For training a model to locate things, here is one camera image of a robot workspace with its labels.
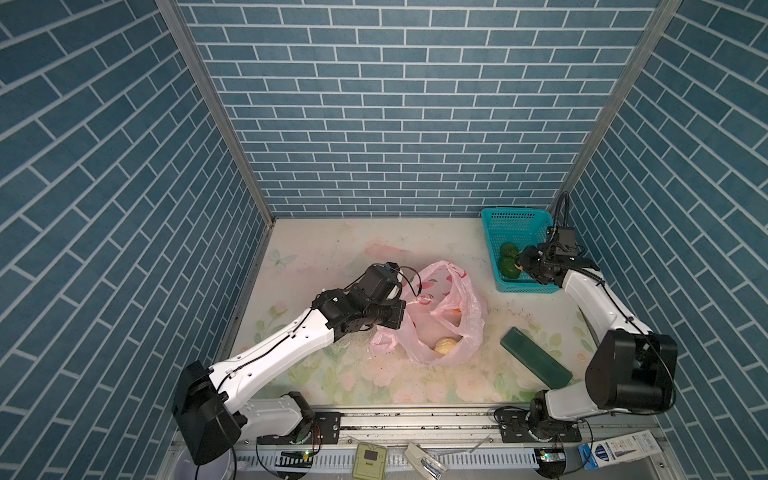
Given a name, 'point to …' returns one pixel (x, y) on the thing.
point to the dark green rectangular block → (549, 370)
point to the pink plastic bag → (444, 318)
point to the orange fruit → (457, 309)
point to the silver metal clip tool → (425, 462)
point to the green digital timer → (369, 462)
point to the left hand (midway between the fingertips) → (404, 311)
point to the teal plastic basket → (523, 227)
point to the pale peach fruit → (445, 346)
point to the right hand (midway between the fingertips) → (520, 256)
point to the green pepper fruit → (508, 269)
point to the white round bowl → (216, 469)
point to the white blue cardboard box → (619, 449)
